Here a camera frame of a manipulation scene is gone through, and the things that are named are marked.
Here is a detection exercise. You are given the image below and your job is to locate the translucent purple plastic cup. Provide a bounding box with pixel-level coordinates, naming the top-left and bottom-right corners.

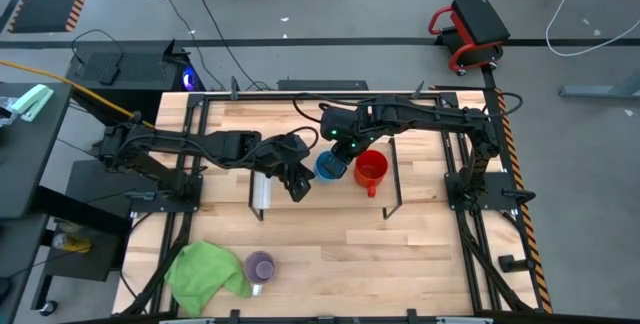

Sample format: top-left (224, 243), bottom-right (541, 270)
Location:
top-left (243, 250), bottom-right (278, 298)

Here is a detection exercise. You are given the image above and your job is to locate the blue plastic cup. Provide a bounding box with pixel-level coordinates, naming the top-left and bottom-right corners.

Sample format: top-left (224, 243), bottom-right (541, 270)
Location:
top-left (313, 150), bottom-right (349, 184)

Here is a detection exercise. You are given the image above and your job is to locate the black low side cart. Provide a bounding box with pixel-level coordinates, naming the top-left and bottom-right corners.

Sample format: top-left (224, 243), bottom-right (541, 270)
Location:
top-left (28, 157), bottom-right (134, 316)

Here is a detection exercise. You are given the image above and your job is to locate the orange black hazard tape strip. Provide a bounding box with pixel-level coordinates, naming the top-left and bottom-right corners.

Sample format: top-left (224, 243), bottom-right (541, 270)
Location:
top-left (493, 88), bottom-right (555, 315)

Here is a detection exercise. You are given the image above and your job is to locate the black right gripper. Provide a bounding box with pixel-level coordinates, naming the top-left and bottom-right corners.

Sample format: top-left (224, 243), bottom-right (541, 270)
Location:
top-left (319, 104), bottom-right (379, 177)

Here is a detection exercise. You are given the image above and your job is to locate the black flat bar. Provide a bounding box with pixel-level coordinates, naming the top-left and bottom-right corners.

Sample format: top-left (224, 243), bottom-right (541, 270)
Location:
top-left (276, 79), bottom-right (370, 92)

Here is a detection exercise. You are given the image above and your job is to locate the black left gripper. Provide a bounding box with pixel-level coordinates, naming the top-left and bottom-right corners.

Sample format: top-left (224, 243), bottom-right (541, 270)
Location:
top-left (258, 133), bottom-right (317, 204)

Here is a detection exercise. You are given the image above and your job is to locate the long black floor cable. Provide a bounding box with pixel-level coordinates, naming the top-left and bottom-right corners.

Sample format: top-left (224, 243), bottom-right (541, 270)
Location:
top-left (185, 0), bottom-right (274, 92)

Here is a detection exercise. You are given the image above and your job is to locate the grey metal table foot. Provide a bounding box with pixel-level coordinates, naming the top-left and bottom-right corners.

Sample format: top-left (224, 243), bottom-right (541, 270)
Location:
top-left (558, 70), bottom-right (640, 101)

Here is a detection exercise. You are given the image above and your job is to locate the black aluminium rig frame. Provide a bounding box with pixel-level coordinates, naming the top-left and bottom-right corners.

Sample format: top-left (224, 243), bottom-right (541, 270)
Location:
top-left (113, 91), bottom-right (544, 318)

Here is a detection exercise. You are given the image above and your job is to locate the long white floor cable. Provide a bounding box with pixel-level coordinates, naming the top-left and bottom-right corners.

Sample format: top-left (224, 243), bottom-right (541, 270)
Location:
top-left (544, 0), bottom-right (640, 58)

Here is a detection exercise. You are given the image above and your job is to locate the black computer tower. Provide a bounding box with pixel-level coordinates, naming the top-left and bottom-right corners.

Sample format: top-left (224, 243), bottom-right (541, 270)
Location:
top-left (65, 39), bottom-right (195, 111)

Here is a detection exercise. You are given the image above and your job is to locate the red mug with handle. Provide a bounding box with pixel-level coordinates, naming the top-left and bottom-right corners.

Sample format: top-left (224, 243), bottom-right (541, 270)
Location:
top-left (353, 149), bottom-right (390, 199)

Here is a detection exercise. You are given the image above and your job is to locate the thick yellow cable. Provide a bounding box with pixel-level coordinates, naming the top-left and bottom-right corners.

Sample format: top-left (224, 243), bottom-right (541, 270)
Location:
top-left (0, 59), bottom-right (154, 129)

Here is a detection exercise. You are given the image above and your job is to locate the black clamp knob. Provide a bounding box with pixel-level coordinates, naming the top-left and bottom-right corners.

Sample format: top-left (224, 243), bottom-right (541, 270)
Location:
top-left (498, 254), bottom-right (532, 274)

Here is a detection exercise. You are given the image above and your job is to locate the wooden shelf with black legs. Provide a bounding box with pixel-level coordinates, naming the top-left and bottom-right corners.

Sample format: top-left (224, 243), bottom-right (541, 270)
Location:
top-left (247, 136), bottom-right (403, 222)

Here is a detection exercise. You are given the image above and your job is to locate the mint green stapler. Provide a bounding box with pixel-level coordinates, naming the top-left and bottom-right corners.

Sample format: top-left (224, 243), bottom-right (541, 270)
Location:
top-left (10, 83), bottom-right (55, 123)

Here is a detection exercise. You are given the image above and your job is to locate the green cloth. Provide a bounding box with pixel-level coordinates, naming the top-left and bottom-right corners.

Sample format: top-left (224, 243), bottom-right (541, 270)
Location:
top-left (163, 239), bottom-right (253, 318)

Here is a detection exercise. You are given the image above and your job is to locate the black desk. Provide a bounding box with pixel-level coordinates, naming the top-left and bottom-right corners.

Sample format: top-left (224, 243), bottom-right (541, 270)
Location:
top-left (0, 81), bottom-right (74, 221)

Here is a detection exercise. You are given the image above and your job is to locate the bottle with yellow liquid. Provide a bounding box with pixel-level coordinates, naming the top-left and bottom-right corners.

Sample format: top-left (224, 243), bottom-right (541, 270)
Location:
top-left (51, 230), bottom-right (94, 255)

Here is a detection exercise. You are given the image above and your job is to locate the red black rolling stool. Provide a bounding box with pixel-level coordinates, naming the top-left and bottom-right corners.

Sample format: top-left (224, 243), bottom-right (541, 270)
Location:
top-left (427, 0), bottom-right (512, 77)

